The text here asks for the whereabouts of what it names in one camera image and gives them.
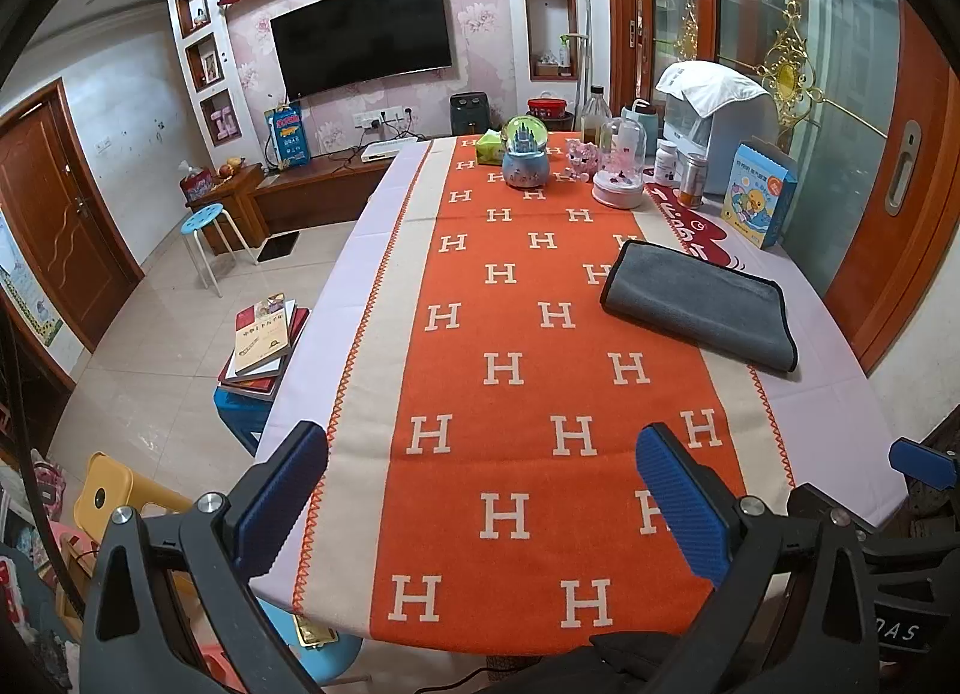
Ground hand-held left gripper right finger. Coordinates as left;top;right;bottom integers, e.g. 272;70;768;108
591;422;882;694

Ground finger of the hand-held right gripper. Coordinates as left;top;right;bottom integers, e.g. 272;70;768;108
889;439;960;492

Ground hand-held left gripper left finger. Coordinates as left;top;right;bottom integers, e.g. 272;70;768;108
79;420;331;694

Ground grey towel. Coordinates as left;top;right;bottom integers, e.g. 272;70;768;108
600;240;800;375

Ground blue plastic stool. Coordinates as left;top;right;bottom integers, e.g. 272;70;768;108
214;383;277;456

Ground stack of books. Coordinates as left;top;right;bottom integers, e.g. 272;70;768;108
217;295;311;395

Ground light blue stool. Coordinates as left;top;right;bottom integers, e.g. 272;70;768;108
259;600;370;689

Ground yellow plastic stool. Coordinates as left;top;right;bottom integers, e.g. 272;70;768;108
73;452;197;546

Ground black floor mat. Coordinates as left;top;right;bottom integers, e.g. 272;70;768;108
256;231;301;265

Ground orange H-pattern table cloth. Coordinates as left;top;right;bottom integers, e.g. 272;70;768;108
247;134;910;654

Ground orange letter-print table runner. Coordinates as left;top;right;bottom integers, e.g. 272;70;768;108
296;134;796;654

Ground blue round stool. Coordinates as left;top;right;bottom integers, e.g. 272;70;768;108
180;203;260;298

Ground red and white printed mat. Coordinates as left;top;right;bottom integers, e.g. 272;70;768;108
645;184;745;269

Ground wooden television cabinet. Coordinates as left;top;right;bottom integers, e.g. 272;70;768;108
186;139;422;254

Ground blue children's book box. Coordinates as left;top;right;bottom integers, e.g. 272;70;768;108
721;137;800;250

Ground orange can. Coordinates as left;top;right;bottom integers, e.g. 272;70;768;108
679;154;710;208

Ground pink glass dome ornament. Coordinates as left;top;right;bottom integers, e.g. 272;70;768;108
592;116;647;209

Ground blue printed box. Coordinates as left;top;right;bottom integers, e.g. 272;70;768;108
265;104;311;171

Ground white set-top box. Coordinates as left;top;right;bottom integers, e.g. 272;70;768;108
360;137;419;163

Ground brown wooden door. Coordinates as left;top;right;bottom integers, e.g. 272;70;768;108
0;80;144;354

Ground pink pig toy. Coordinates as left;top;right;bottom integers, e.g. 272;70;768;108
556;139;601;182

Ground white water dispenser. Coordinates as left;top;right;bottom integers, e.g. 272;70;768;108
660;60;781;197

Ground wood and glass sliding door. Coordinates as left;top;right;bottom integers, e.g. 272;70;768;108
604;0;960;374

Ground blue castle snow globe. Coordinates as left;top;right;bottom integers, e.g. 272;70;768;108
501;115;554;191

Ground light blue kettle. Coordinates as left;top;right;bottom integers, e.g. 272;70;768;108
621;100;661;157

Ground green tissue box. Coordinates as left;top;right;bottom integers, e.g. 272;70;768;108
475;129;512;166

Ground glass oil bottle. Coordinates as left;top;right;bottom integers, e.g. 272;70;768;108
579;86;613;145

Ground black air fryer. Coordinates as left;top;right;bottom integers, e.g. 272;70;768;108
450;92;489;137

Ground white cover cloth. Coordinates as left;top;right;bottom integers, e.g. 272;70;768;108
656;60;772;119

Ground black flat-screen television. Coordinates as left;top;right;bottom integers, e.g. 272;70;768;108
270;0;456;101

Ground wall poster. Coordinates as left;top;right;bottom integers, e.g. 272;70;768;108
0;214;63;349

